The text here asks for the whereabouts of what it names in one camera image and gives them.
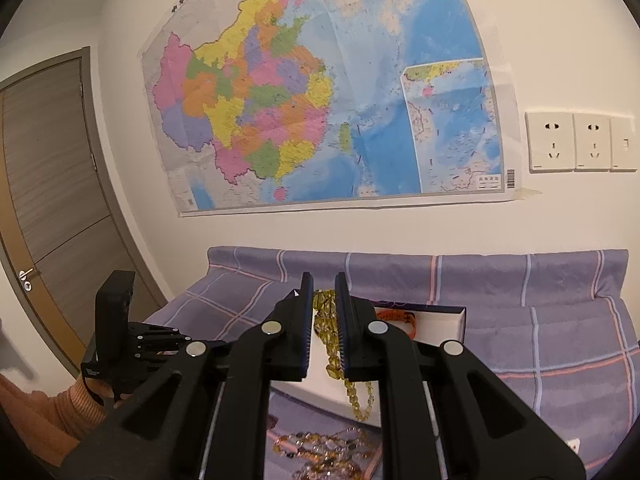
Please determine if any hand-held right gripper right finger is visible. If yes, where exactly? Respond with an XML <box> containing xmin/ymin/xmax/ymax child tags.
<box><xmin>334</xmin><ymin>272</ymin><xmax>588</xmax><ymax>480</ymax></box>

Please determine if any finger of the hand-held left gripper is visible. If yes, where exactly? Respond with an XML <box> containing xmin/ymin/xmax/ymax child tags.
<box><xmin>131</xmin><ymin>339</ymin><xmax>227</xmax><ymax>363</ymax></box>
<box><xmin>129</xmin><ymin>322</ymin><xmax>183</xmax><ymax>343</ymax></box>

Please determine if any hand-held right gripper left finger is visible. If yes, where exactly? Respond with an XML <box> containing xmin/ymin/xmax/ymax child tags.
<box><xmin>47</xmin><ymin>272</ymin><xmax>315</xmax><ymax>480</ymax></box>

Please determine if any yellow bead necklace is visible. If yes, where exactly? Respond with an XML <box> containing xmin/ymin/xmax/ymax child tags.
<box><xmin>312</xmin><ymin>289</ymin><xmax>376</xmax><ymax>423</ymax></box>

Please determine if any white jewelry box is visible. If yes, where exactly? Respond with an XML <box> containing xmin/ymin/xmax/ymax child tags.
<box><xmin>270</xmin><ymin>300</ymin><xmax>468</xmax><ymax>432</ymax></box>

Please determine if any orange watch band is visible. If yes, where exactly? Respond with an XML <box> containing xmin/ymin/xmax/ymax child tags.
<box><xmin>375</xmin><ymin>310</ymin><xmax>419</xmax><ymax>341</ymax></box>

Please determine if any brown wooden door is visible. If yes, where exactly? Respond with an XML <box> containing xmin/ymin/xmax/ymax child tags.
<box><xmin>0</xmin><ymin>46</ymin><xmax>170</xmax><ymax>377</ymax></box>

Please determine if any purple plaid blanket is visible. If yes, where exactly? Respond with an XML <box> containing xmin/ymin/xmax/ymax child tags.
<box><xmin>144</xmin><ymin>246</ymin><xmax>640</xmax><ymax>480</ymax></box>

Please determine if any brown beaded necklace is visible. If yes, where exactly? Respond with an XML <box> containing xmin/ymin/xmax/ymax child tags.
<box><xmin>272</xmin><ymin>427</ymin><xmax>376</xmax><ymax>479</ymax></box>

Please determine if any colourful wall map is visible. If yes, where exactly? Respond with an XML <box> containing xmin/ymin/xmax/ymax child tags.
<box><xmin>140</xmin><ymin>0</ymin><xmax>543</xmax><ymax>218</ymax></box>

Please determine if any white wall socket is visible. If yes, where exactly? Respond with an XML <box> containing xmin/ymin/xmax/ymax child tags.
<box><xmin>525</xmin><ymin>111</ymin><xmax>576</xmax><ymax>174</ymax></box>
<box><xmin>572</xmin><ymin>112</ymin><xmax>612</xmax><ymax>172</ymax></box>

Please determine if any white wall switch plate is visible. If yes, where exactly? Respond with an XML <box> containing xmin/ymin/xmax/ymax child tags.
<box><xmin>609</xmin><ymin>116</ymin><xmax>639</xmax><ymax>172</ymax></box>

